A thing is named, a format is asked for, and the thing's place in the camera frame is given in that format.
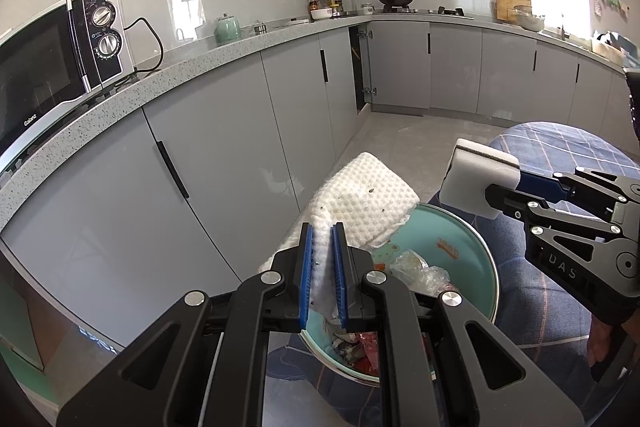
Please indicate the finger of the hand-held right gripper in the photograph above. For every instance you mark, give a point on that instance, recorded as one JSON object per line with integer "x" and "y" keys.
{"x": 510, "y": 202}
{"x": 542, "y": 187}

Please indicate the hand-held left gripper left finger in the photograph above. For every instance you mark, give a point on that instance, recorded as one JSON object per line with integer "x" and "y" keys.
{"x": 306, "y": 277}

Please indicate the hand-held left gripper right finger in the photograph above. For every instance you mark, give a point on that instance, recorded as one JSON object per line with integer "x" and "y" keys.
{"x": 341, "y": 277}

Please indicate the white sponge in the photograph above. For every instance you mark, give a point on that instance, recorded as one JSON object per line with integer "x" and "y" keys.
{"x": 475, "y": 177}

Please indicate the plaid cloth rag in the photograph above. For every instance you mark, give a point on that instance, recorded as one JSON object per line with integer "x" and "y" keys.
{"x": 345, "y": 349}

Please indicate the teal enamel basin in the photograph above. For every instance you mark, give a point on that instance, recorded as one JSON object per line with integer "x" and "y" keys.
{"x": 450, "y": 247}

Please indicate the red plastic bag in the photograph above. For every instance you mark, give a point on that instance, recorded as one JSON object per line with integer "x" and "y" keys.
{"x": 370, "y": 349}

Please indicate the white paper towel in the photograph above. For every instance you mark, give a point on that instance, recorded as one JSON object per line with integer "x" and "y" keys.
{"x": 365, "y": 202}

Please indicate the clear plastic bag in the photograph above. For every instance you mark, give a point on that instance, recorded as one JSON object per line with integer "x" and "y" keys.
{"x": 420, "y": 274}

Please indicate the person's right hand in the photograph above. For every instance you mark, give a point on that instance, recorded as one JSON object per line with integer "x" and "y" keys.
{"x": 600, "y": 342}

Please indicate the blue plaid tablecloth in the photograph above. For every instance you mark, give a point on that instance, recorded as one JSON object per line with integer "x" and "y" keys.
{"x": 550, "y": 147}

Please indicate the metal sink faucet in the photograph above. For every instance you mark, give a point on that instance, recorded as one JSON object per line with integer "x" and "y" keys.
{"x": 564, "y": 32}

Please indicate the blue dish box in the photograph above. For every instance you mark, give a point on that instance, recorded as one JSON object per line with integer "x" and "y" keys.
{"x": 627, "y": 52}

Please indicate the metal pot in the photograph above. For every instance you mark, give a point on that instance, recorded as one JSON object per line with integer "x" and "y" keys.
{"x": 527, "y": 21}

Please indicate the grey lower cabinets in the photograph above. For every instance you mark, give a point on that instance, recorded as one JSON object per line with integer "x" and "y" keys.
{"x": 225, "y": 117}

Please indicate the wooden cutting board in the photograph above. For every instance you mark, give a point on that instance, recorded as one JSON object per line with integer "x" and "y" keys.
{"x": 505, "y": 4}

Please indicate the gas stove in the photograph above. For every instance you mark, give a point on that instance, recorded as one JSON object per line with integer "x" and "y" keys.
{"x": 445, "y": 12}

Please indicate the small glass jar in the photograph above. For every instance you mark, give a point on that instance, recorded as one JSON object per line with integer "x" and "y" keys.
{"x": 367, "y": 9}

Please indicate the small metal container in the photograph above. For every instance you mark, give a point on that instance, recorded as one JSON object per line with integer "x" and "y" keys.
{"x": 259, "y": 29}

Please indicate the flat white plate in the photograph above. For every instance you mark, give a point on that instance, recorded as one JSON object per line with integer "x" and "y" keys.
{"x": 295, "y": 22}

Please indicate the green ceramic teapot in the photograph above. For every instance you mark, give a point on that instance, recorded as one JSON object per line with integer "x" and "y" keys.
{"x": 227, "y": 31}

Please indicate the white bowl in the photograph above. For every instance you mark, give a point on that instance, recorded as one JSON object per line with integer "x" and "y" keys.
{"x": 321, "y": 13}

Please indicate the grey speckled countertop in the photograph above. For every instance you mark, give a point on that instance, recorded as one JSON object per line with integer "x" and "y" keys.
{"x": 100, "y": 107}

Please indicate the black and silver microwave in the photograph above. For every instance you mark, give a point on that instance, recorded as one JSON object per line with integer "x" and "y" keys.
{"x": 40, "y": 67}

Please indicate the hanging wall items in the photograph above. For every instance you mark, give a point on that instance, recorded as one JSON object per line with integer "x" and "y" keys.
{"x": 612, "y": 2}

